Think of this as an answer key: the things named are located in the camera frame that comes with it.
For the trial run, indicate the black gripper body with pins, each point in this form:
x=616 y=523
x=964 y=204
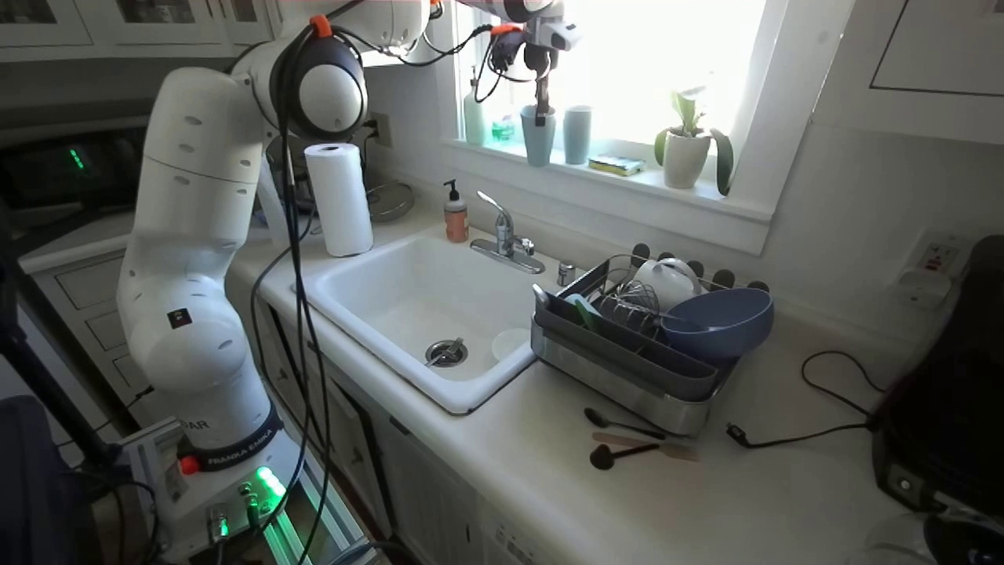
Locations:
x=536 y=48

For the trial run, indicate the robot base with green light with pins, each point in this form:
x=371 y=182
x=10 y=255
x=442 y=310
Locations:
x=267 y=498

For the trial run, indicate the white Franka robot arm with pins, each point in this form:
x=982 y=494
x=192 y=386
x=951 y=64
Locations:
x=192 y=188

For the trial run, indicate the white window sill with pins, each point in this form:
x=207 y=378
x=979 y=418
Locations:
x=629 y=204

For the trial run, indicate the dark round dish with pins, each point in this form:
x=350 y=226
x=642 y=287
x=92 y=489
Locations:
x=393 y=203

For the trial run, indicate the grey dish rack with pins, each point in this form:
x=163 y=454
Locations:
x=616 y=366

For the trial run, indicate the small teal container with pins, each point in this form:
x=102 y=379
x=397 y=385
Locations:
x=505 y=128

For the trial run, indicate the pale green bottle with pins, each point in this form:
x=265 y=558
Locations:
x=475 y=121

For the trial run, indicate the green yellow sponge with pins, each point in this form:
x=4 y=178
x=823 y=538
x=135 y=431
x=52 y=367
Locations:
x=616 y=165

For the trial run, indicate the brown soap pump bottle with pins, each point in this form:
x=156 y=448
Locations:
x=456 y=218

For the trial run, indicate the chrome faucet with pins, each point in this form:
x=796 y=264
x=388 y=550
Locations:
x=505 y=238

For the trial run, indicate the potted plant in white pot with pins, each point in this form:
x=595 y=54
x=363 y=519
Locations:
x=686 y=157

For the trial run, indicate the small chrome sink knob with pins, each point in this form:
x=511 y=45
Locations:
x=570 y=271

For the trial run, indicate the white paper towel roll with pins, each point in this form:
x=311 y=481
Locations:
x=339 y=198

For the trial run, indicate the white bowl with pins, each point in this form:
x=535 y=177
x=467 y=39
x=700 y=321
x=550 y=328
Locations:
x=664 y=282

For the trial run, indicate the white kitchen sink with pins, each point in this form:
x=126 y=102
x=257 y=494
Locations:
x=419 y=303

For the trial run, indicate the metal sink drain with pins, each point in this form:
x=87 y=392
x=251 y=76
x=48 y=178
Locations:
x=445 y=352

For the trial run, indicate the blue bowl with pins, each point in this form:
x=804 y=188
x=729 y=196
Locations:
x=715 y=318

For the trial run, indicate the black measuring spoon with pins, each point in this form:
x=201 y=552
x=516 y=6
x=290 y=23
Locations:
x=601 y=418
x=601 y=457

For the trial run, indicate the white lower cabinet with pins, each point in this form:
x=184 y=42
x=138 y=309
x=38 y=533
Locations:
x=347 y=426

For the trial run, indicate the glass front upper cabinet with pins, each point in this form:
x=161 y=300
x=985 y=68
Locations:
x=126 y=20

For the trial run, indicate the black box with green light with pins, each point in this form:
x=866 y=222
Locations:
x=65 y=168

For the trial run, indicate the large black appliance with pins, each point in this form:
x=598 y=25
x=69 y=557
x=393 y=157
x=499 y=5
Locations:
x=951 y=410

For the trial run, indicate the black stand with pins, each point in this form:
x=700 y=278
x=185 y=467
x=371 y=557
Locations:
x=48 y=366

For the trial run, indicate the dark blue fabric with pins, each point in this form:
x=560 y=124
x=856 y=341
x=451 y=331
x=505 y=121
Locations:
x=37 y=489

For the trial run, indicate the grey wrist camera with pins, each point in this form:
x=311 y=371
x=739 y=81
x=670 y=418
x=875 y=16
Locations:
x=563 y=34

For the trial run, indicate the white wall cabinet door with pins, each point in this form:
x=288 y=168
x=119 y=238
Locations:
x=942 y=42

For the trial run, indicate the white wall outlet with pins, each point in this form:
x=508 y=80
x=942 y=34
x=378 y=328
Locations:
x=934 y=257

